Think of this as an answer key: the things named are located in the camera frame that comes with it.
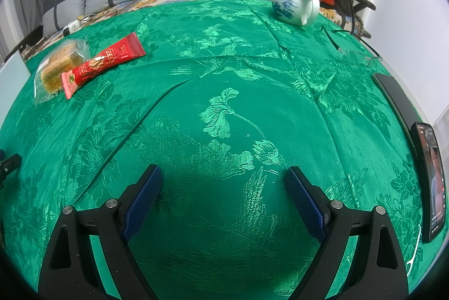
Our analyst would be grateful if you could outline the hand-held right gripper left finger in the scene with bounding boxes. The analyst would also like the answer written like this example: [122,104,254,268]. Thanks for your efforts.
[38,164,164,300]

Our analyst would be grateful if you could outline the white and blue teapot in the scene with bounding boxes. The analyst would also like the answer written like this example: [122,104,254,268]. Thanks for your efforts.
[272,0,320,27]

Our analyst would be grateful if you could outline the black phone with lit screen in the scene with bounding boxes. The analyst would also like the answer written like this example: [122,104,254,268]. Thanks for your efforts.
[410,122,448,244]

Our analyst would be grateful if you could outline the white cable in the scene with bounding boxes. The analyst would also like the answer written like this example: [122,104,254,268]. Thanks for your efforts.
[407,223,423,276]

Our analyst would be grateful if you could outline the clear-framed glasses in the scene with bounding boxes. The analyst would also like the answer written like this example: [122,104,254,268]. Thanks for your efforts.
[321,25,384,66]

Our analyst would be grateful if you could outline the red snack packet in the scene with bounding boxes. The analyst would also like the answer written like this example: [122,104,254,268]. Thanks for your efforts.
[61,33,146,100]

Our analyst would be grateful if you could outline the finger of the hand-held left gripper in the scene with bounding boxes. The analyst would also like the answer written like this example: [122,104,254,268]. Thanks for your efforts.
[0,153,22,186]

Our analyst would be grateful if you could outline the green patterned tablecloth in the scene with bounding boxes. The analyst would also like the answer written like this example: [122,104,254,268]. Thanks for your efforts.
[0,0,446,297]

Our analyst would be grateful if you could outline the bread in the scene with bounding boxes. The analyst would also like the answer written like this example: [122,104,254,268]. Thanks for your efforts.
[34,37,91,107]

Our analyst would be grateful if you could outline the dark wooden chair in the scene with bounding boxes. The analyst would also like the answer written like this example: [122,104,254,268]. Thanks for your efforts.
[351,0,376,11]

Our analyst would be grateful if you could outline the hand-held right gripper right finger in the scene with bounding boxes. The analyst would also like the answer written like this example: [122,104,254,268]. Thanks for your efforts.
[285,166,410,300]

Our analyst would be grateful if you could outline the white board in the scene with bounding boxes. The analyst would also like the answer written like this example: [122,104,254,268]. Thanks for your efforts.
[0,51,32,132]

